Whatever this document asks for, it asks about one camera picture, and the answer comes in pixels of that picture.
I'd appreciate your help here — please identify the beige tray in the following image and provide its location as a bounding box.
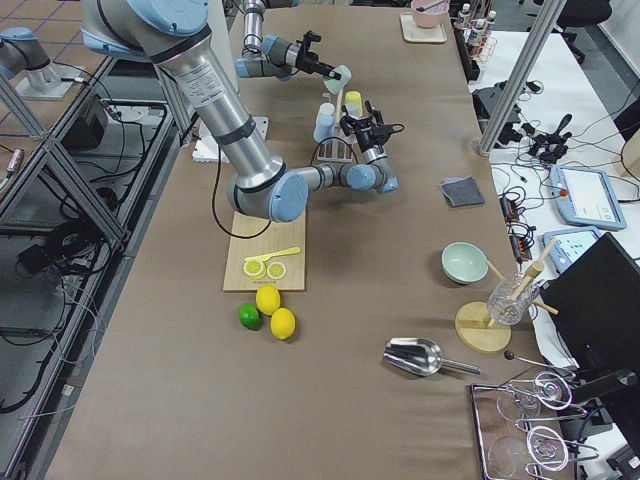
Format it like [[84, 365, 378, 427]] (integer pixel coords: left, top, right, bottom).
[[400, 13, 447, 44]]

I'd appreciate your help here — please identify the bottle carrier rack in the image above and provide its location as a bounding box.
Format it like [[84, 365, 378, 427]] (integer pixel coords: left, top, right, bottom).
[[452, 1, 497, 66]]

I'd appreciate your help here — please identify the yellow plastic cup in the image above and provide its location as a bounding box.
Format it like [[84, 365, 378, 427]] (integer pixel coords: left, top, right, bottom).
[[343, 90, 363, 118]]

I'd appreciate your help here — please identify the white plastic cup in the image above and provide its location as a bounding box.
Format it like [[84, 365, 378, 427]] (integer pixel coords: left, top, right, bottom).
[[318, 102, 335, 117]]

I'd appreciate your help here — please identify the green ceramic bowl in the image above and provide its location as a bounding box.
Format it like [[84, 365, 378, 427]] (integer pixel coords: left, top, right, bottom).
[[441, 242, 488, 285]]

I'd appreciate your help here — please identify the yellow lemon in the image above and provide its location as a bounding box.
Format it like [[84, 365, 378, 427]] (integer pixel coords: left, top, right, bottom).
[[270, 307, 296, 340], [255, 285, 281, 316]]

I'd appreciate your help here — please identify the wire glass rack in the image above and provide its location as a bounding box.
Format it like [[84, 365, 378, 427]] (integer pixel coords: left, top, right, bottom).
[[469, 370, 600, 479]]

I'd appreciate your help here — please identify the grey folded cloth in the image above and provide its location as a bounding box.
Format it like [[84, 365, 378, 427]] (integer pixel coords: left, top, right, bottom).
[[439, 176, 485, 208]]

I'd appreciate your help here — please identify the blue teach pendant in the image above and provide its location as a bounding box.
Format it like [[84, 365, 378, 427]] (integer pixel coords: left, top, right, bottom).
[[542, 226, 603, 274], [549, 165, 627, 231]]

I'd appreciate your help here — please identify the steel scoop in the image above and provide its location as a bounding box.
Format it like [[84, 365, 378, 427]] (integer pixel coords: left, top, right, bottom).
[[383, 337, 481, 377]]

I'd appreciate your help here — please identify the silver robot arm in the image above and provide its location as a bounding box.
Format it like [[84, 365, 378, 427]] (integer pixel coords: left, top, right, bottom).
[[81, 1, 398, 222], [235, 0, 350, 84]]

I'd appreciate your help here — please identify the blue plastic cup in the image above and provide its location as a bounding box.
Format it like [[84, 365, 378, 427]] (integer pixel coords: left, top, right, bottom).
[[313, 113, 334, 143]]

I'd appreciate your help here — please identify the green plastic cup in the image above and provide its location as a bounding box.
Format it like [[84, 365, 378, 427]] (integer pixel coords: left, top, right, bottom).
[[323, 65, 352, 95]]

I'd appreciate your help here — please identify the wooden cup tree stand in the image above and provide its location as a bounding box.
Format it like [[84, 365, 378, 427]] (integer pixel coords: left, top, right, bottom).
[[455, 240, 559, 353]]

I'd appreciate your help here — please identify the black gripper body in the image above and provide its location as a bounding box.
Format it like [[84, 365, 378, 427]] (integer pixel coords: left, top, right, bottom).
[[295, 30, 328, 75], [350, 123, 404, 153]]

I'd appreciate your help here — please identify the clear crystal glass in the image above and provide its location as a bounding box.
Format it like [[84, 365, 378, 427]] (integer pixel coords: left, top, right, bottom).
[[487, 273, 539, 326]]

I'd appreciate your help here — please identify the black monitor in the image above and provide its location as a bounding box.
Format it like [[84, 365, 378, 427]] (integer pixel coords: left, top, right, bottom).
[[542, 233, 639, 451]]

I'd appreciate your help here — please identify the pink bowl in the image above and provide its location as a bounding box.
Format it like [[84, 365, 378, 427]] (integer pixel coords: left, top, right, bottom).
[[410, 0, 449, 28]]

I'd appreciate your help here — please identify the grey plastic cup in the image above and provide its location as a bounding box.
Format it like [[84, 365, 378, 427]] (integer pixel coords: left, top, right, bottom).
[[341, 125, 353, 138]]

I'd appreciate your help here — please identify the white wire cup holder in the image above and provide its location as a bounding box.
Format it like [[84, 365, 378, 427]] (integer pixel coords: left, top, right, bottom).
[[316, 89, 356, 163]]

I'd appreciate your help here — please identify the pink plastic cup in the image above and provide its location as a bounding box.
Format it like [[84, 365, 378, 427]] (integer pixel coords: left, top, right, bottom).
[[348, 115, 368, 130]]

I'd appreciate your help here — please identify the aluminium frame post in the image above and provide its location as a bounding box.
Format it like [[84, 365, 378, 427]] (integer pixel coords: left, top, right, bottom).
[[476, 0, 566, 157]]

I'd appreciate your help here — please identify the bamboo cutting board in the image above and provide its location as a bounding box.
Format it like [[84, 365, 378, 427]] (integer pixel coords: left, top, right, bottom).
[[223, 213, 306, 292]]

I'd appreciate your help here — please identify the green lime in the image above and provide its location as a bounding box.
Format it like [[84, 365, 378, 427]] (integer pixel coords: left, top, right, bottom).
[[237, 303, 262, 331]]

